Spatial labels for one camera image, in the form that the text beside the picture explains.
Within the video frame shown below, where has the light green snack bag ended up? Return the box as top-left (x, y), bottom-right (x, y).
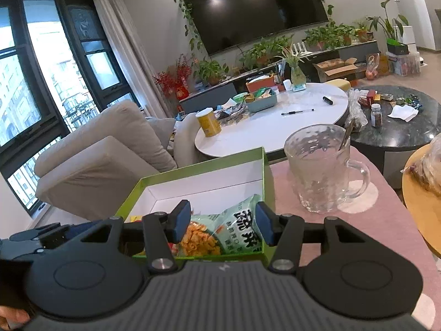
top-left (172, 194), bottom-right (262, 258)

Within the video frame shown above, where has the black pen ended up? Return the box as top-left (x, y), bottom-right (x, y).
top-left (281, 108), bottom-right (315, 116)

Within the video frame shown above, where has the person's left hand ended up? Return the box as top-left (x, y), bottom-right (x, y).
top-left (0, 306), bottom-right (30, 330)

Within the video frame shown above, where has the clear plastic bag of food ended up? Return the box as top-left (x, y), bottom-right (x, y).
top-left (404, 141), bottom-right (440, 196)

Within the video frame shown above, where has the wall television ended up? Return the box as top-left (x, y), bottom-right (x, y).
top-left (183, 0), bottom-right (328, 55)

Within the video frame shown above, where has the beige armchair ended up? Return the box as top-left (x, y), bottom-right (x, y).
top-left (34, 100), bottom-right (203, 220)

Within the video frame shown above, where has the green cardboard box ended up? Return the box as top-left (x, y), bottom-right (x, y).
top-left (117, 147), bottom-right (275, 261)

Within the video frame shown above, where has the pink dotted tablecloth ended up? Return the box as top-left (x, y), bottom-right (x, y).
top-left (270, 147), bottom-right (440, 330)

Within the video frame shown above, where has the black marker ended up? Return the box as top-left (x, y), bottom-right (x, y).
top-left (322, 96), bottom-right (334, 105)

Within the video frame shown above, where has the tall potted leafy plant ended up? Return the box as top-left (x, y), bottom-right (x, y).
top-left (367, 0), bottom-right (410, 55)

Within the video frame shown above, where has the round wooden side table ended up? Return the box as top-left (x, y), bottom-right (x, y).
top-left (402, 140), bottom-right (440, 258)

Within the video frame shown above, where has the red flower arrangement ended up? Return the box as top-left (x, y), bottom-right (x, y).
top-left (154, 55), bottom-right (192, 101)

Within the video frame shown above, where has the blue snack tray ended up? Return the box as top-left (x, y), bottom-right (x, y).
top-left (245, 89), bottom-right (277, 113)

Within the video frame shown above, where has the yellow canister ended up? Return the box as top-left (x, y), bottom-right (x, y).
top-left (196, 107), bottom-right (221, 138)

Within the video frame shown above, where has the small spice jar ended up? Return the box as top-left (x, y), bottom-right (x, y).
top-left (371, 103), bottom-right (383, 128)

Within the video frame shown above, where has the glass mug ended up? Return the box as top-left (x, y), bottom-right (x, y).
top-left (284, 124), bottom-right (370, 213)

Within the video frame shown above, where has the white oval coffee table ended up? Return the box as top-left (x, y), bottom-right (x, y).
top-left (194, 83), bottom-right (348, 158)

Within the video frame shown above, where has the black window frame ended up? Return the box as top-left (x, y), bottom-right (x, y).
top-left (1, 0), bottom-right (136, 215)

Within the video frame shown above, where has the yellow red snack bag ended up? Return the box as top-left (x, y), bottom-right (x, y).
top-left (129, 215), bottom-right (143, 223)

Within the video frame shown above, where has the cardboard box on floor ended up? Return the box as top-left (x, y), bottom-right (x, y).
top-left (313, 58), bottom-right (358, 83)

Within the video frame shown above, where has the glass vase with plant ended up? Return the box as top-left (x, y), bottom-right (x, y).
top-left (279, 45), bottom-right (306, 92)

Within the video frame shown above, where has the white tissue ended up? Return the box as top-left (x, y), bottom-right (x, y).
top-left (388, 105), bottom-right (419, 122)

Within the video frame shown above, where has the dark round marble table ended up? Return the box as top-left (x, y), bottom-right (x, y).
top-left (351, 85), bottom-right (440, 188)

